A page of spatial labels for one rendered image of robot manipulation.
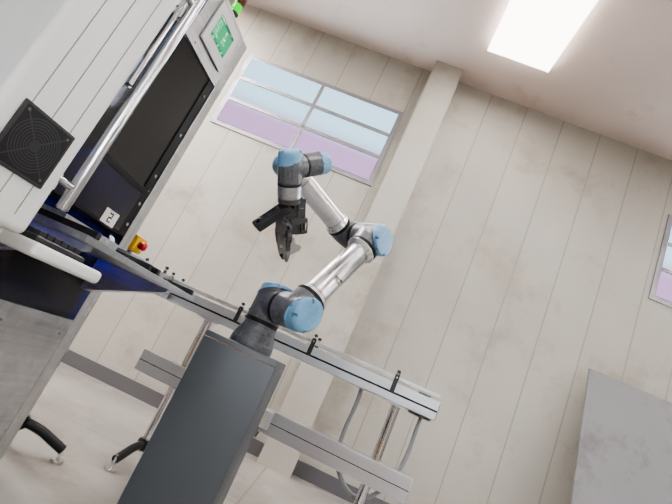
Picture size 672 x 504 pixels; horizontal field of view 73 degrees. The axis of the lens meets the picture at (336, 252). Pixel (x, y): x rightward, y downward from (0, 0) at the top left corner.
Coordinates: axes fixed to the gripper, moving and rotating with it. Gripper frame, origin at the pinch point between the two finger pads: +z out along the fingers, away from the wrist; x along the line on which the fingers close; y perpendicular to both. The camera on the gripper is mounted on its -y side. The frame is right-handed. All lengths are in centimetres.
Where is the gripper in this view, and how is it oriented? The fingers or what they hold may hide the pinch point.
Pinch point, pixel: (282, 257)
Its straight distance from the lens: 150.8
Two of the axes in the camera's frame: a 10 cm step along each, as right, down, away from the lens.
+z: -0.6, 9.2, 3.9
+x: -5.3, -3.6, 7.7
